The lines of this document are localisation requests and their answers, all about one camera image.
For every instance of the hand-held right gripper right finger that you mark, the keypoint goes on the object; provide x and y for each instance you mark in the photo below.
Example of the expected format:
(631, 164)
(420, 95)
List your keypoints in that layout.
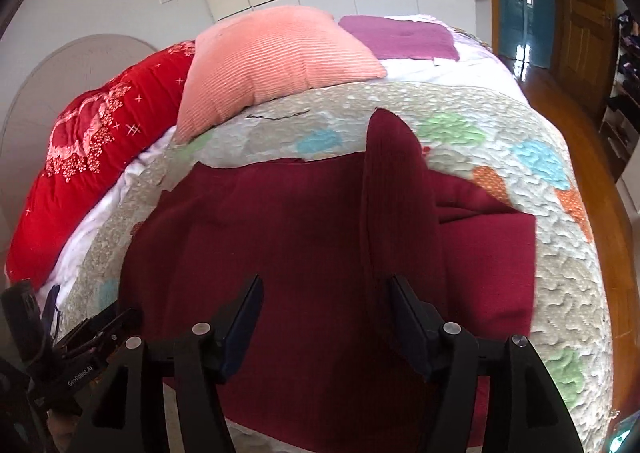
(407, 328)

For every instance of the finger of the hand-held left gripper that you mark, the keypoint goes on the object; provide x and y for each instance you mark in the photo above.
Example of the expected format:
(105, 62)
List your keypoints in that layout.
(90, 325)
(110, 330)

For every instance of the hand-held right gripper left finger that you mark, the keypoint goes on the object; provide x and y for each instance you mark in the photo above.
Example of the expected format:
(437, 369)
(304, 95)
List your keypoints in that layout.
(245, 328)

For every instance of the dark red knit sweater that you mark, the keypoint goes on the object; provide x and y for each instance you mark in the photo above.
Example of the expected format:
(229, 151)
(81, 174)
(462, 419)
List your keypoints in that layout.
(280, 233)

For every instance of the rack of dark clothes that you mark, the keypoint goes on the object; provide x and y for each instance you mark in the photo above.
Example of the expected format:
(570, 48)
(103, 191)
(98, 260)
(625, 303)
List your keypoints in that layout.
(625, 83)

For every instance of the white bed sheet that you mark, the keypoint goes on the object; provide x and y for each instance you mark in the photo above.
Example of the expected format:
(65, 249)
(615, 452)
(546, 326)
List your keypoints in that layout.
(115, 203)

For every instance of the red floral duvet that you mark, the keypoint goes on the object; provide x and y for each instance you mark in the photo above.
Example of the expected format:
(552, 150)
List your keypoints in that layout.
(100, 143)

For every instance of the patchwork quilted bedspread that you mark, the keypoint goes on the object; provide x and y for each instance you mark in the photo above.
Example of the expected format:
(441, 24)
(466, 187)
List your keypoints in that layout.
(500, 113)

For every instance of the iridescent shiny bag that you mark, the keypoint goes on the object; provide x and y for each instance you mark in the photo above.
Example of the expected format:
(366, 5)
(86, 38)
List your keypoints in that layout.
(625, 435)

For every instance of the grey arched headboard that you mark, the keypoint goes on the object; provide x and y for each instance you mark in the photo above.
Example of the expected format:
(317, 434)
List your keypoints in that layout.
(50, 83)

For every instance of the pink ribbed pillow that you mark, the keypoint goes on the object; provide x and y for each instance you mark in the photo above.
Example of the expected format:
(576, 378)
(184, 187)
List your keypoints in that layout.
(270, 63)

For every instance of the purple cushion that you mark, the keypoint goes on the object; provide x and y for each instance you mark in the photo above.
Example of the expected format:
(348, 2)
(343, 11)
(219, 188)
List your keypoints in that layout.
(400, 38)

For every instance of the brown wooden door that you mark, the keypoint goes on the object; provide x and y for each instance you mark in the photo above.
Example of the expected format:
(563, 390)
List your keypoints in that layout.
(585, 23)

